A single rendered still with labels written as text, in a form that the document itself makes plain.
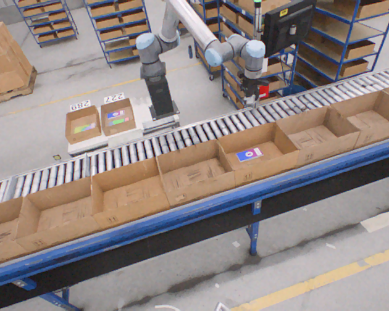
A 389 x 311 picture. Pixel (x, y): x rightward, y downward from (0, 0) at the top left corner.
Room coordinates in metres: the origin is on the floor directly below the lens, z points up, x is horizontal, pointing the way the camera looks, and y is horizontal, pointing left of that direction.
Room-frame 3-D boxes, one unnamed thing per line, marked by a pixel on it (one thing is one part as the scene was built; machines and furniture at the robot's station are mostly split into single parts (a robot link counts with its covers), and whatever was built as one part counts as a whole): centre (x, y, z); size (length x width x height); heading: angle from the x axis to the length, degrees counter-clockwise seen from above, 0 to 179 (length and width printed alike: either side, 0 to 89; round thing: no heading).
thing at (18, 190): (1.26, 1.37, 0.72); 0.52 x 0.05 x 0.05; 8
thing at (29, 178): (1.27, 1.30, 0.72); 0.52 x 0.05 x 0.05; 8
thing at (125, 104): (2.01, 0.63, 0.80); 0.38 x 0.28 x 0.10; 9
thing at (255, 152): (1.13, -0.36, 0.89); 0.16 x 0.07 x 0.02; 98
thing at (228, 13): (2.99, -0.81, 1.19); 0.40 x 0.30 x 0.10; 8
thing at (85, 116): (1.99, 0.95, 0.80); 0.38 x 0.28 x 0.10; 11
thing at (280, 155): (1.06, -0.37, 0.96); 0.39 x 0.29 x 0.17; 98
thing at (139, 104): (2.06, 0.62, 0.74); 1.00 x 0.58 x 0.03; 100
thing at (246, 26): (2.53, -0.87, 1.19); 0.40 x 0.30 x 0.10; 8
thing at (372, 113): (1.18, -1.15, 0.96); 0.39 x 0.29 x 0.17; 98
